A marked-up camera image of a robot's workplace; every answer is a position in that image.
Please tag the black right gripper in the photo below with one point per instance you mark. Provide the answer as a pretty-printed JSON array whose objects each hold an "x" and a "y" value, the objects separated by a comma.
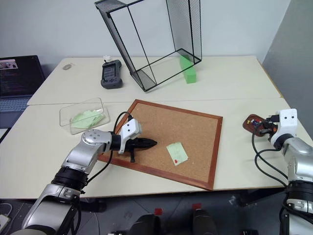
[{"x": 272, "y": 125}]

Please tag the white power adapter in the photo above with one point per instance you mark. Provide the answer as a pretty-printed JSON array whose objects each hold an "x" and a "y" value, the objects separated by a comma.
[{"x": 3, "y": 220}]

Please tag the clear plastic box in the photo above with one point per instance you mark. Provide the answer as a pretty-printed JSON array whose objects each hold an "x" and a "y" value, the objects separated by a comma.
[{"x": 65, "y": 115}]

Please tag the open laptop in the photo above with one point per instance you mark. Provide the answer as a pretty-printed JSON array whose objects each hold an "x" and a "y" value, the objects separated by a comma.
[{"x": 19, "y": 76}]

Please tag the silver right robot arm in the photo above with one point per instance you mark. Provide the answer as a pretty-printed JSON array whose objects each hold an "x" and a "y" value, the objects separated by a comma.
[{"x": 298, "y": 151}]

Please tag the green foam block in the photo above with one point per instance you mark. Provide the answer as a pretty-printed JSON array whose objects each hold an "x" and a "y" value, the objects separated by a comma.
[{"x": 189, "y": 73}]

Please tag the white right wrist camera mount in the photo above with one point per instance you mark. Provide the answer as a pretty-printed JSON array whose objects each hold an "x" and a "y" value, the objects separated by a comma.
[{"x": 288, "y": 122}]

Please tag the brown oval tray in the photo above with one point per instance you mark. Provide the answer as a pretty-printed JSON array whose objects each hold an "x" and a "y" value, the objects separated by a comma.
[{"x": 246, "y": 125}]

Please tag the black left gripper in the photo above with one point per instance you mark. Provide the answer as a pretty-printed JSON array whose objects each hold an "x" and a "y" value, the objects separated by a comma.
[{"x": 133, "y": 146}]

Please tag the wood-framed cork board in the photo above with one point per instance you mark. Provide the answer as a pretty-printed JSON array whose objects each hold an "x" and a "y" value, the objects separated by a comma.
[{"x": 171, "y": 127}]

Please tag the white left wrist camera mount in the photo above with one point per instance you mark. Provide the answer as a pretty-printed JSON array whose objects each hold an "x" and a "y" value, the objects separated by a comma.
[{"x": 129, "y": 129}]

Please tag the small gray oval object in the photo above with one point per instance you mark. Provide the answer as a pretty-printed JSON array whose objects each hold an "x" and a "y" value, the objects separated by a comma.
[{"x": 66, "y": 66}]

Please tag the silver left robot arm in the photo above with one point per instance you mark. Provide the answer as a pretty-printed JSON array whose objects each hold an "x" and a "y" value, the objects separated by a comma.
[{"x": 78, "y": 154}]

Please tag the black handheld controller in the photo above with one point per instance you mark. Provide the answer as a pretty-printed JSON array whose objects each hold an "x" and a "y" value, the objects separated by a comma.
[{"x": 110, "y": 73}]

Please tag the gray partition panel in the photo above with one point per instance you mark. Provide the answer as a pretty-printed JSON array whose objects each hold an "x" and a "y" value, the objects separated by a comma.
[{"x": 291, "y": 49}]

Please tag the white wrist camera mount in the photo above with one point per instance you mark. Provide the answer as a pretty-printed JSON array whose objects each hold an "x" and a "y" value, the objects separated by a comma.
[
  {"x": 288, "y": 122},
  {"x": 129, "y": 129}
]

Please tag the loose green paper notes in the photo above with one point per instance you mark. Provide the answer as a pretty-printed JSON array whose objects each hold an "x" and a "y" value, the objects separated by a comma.
[{"x": 85, "y": 118}]

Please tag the small white object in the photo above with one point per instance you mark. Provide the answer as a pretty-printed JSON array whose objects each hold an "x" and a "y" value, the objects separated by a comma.
[{"x": 106, "y": 58}]

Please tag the green sticky note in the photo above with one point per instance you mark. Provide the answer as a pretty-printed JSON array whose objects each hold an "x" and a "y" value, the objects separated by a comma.
[{"x": 178, "y": 151}]

